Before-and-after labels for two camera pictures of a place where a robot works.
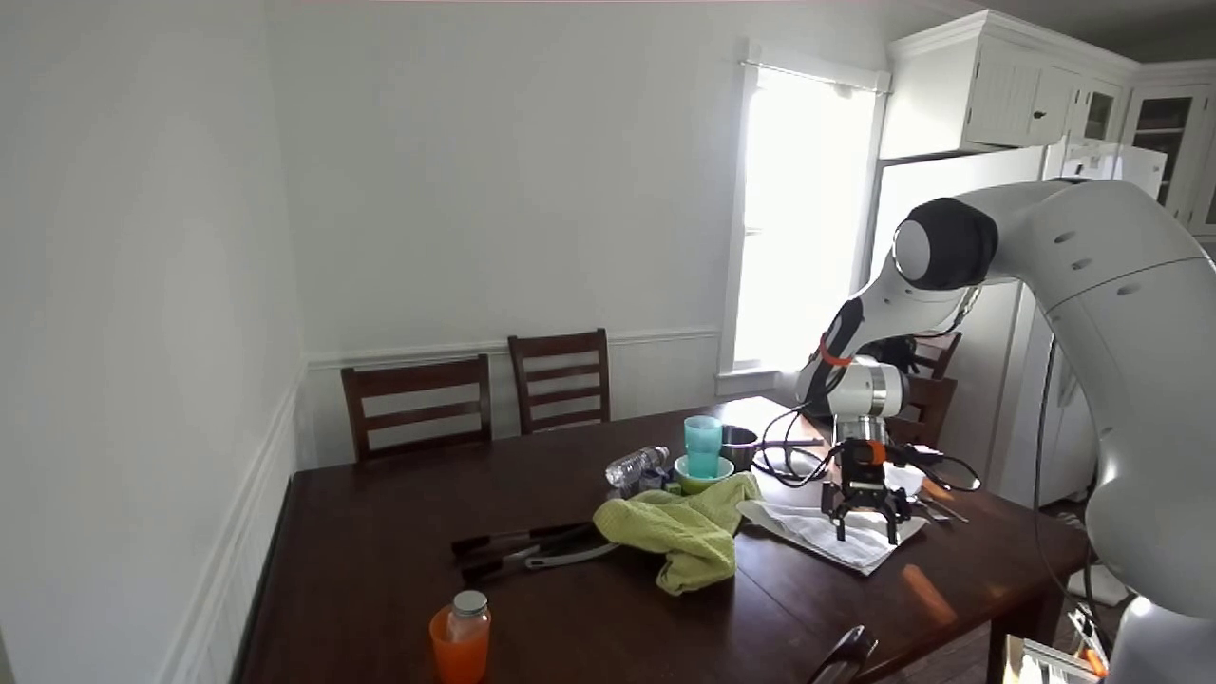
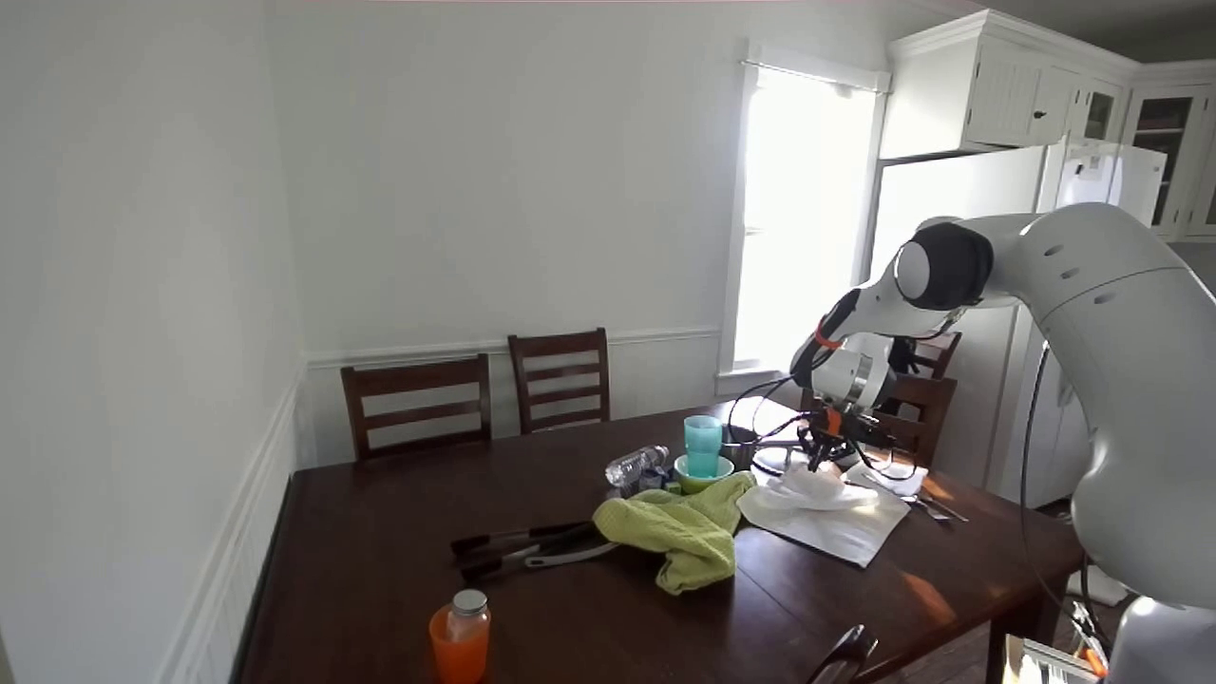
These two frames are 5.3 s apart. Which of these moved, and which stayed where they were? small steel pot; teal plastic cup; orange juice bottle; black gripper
Moved: black gripper
Stayed: orange juice bottle; teal plastic cup; small steel pot
